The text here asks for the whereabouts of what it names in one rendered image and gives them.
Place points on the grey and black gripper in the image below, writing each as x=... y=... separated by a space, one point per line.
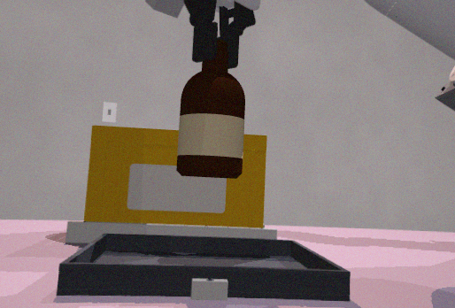
x=205 y=35

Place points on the brown glass bottle with beige label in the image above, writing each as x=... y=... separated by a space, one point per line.
x=211 y=127

